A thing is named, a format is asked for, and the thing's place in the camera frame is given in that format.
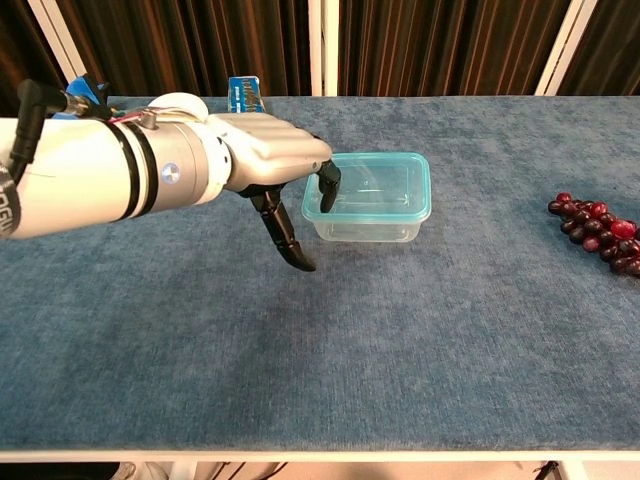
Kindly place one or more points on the translucent blue plastic lid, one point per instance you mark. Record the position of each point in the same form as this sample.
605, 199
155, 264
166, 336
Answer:
390, 180

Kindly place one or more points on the blue cling film box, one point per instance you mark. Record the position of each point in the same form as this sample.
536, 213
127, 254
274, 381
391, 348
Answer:
245, 95

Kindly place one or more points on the blue fabric table cover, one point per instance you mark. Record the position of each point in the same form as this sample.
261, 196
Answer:
350, 350

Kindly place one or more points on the clear plastic food container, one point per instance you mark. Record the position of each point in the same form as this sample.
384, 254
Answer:
370, 234

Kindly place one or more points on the blue cloth with black trim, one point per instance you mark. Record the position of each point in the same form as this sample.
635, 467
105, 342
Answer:
80, 87

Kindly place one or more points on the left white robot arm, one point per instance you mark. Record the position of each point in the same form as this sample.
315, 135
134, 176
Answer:
75, 170

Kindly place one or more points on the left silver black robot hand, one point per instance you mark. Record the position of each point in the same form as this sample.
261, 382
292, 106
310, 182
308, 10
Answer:
270, 150

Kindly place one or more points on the dark brown curtain panel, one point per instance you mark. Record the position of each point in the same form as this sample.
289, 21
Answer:
200, 45
450, 45
615, 45
20, 50

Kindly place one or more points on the bunch of dark red grapes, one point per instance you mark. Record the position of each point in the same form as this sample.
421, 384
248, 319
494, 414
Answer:
595, 230

